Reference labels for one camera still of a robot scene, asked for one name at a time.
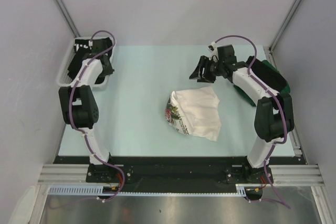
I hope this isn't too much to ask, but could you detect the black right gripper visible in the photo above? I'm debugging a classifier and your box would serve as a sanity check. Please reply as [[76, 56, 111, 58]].
[[189, 56, 224, 83]]

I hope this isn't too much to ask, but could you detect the white floral print t-shirt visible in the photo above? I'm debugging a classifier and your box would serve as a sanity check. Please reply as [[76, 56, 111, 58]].
[[165, 86, 222, 142]]

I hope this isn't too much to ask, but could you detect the white plastic laundry basket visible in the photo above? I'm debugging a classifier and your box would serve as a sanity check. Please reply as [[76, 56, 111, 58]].
[[57, 35, 116, 90]]

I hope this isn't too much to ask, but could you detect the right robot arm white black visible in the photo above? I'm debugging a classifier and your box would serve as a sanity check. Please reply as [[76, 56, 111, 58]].
[[189, 43, 295, 183]]

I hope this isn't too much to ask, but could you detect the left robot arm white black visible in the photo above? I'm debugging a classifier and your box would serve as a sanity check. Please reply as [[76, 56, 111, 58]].
[[58, 37, 116, 182]]

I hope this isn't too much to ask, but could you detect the black t-shirt white lettering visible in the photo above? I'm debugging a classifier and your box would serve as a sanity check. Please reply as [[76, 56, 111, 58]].
[[68, 39, 106, 84]]

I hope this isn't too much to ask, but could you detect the folded green t-shirt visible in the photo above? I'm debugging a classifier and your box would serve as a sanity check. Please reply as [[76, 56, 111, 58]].
[[233, 56, 291, 107]]

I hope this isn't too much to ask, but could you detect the folded black t-shirt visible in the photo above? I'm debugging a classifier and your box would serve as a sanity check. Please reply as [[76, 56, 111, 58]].
[[251, 59, 287, 92]]

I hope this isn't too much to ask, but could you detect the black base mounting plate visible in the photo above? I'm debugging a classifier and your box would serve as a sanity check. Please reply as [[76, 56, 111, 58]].
[[53, 156, 307, 193]]

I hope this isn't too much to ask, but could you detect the left rear aluminium post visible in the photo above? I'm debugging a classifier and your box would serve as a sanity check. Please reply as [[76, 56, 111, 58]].
[[53, 0, 80, 37]]

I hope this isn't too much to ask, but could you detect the aluminium post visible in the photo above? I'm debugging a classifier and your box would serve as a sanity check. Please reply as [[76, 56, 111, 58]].
[[53, 0, 80, 37], [268, 0, 303, 52]]

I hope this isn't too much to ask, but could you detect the aluminium front frame rail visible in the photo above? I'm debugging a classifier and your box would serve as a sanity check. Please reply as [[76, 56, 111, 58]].
[[38, 164, 324, 187]]

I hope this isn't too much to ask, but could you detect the light blue cable duct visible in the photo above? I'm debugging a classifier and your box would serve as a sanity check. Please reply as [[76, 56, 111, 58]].
[[48, 185, 246, 197]]

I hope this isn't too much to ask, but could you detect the right rear aluminium post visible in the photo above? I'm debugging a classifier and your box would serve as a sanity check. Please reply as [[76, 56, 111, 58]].
[[268, 0, 303, 52]]

